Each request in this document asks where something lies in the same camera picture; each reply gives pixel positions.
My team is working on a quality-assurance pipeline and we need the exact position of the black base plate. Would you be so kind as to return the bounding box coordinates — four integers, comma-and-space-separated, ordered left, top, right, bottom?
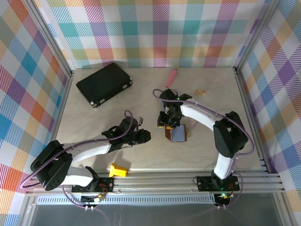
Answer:
71, 178, 115, 193
197, 176, 240, 192

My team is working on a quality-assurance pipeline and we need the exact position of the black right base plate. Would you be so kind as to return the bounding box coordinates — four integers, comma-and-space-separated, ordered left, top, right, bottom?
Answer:
197, 176, 240, 192

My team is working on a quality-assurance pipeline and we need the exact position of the black hard case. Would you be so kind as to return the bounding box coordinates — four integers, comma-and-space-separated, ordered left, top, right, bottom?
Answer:
76, 62, 133, 108

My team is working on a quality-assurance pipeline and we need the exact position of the small controller board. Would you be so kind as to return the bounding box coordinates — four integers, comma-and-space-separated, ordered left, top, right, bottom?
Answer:
80, 194, 104, 204
214, 193, 234, 204

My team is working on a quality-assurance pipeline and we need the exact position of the white slotted cable duct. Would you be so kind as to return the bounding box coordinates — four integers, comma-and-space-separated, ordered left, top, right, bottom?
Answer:
37, 197, 216, 205

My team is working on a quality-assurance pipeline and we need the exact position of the yellow plastic finger part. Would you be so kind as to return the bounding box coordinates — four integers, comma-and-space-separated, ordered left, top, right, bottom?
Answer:
109, 162, 129, 178

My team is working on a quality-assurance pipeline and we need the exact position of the aluminium frame rail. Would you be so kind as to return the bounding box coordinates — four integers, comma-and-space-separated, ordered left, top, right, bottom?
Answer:
25, 173, 285, 196

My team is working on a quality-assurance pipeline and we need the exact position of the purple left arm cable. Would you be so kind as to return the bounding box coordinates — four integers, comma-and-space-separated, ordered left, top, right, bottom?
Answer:
21, 109, 139, 212

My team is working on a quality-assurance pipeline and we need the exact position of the pink toy microphone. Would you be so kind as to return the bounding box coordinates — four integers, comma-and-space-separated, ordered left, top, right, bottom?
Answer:
165, 65, 180, 88

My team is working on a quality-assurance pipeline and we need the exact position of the aluminium frame post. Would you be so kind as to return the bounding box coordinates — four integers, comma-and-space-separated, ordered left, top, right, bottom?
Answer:
23, 0, 75, 80
234, 0, 282, 73

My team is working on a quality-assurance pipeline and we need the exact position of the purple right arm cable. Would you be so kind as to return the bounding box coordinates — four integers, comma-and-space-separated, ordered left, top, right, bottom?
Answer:
152, 88, 256, 210

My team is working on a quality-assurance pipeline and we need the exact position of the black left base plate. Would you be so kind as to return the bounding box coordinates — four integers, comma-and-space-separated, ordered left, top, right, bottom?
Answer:
71, 178, 115, 193

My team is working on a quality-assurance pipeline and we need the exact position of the aluminium side rail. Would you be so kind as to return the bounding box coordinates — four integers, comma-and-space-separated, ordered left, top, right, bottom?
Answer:
40, 70, 75, 177
233, 67, 273, 175

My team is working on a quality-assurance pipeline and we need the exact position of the brown leather card holder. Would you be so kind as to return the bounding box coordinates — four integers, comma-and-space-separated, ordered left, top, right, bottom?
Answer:
164, 123, 190, 143

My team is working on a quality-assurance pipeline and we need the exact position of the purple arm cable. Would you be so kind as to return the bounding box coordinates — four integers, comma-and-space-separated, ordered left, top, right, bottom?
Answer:
21, 109, 139, 212
152, 88, 256, 210

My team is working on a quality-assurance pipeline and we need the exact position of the grey metal panel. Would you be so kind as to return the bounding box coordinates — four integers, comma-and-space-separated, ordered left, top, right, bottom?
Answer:
30, 203, 290, 226

